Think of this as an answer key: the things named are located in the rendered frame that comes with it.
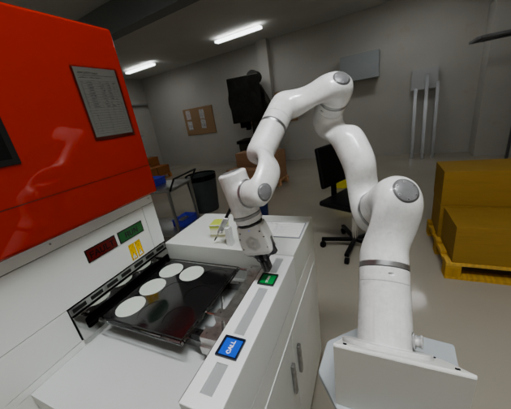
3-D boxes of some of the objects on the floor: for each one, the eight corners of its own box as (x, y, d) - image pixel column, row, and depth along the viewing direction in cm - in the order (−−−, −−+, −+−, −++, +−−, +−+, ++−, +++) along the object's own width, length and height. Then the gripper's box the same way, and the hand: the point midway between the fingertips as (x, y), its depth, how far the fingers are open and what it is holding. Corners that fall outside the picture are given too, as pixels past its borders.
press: (285, 161, 743) (276, 67, 658) (268, 171, 652) (255, 64, 567) (248, 162, 807) (235, 77, 722) (229, 172, 715) (211, 75, 630)
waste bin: (206, 203, 480) (199, 170, 459) (227, 204, 456) (221, 170, 434) (186, 213, 438) (178, 178, 416) (209, 216, 413) (201, 178, 391)
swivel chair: (387, 233, 281) (391, 135, 244) (394, 269, 222) (401, 147, 185) (324, 230, 307) (319, 142, 271) (315, 263, 248) (307, 154, 212)
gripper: (275, 209, 75) (293, 261, 80) (234, 217, 82) (252, 264, 87) (266, 220, 69) (286, 276, 74) (223, 227, 76) (243, 277, 81)
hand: (266, 264), depth 80 cm, fingers closed
